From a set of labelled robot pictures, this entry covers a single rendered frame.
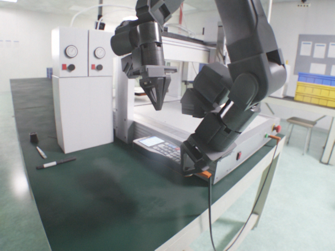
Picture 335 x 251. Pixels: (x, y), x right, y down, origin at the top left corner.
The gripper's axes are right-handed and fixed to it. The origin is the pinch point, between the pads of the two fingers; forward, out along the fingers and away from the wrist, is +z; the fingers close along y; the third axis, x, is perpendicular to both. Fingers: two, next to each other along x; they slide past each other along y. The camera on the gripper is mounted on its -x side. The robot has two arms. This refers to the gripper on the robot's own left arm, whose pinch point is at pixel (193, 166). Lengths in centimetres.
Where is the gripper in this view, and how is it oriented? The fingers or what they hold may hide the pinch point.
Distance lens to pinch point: 43.8
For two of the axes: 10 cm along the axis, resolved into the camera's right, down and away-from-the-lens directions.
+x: 5.8, 6.7, -4.6
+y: -7.1, 1.3, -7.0
